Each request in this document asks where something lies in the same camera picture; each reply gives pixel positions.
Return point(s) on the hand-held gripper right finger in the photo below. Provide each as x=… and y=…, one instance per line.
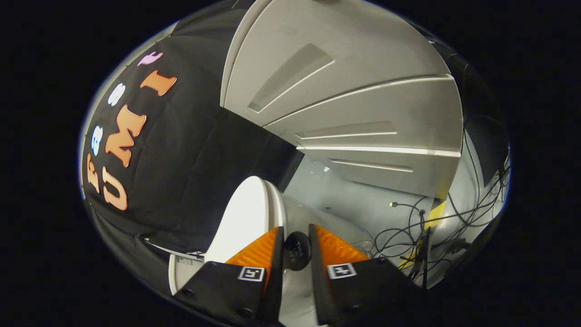
x=317, y=277

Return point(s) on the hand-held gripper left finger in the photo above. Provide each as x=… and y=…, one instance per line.
x=274, y=277

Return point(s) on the white toilet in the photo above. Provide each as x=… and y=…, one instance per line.
x=184, y=277

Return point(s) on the black backdrop cloth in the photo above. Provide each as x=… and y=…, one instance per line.
x=181, y=159

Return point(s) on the white drawer cabinet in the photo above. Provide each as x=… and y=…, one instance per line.
x=363, y=104

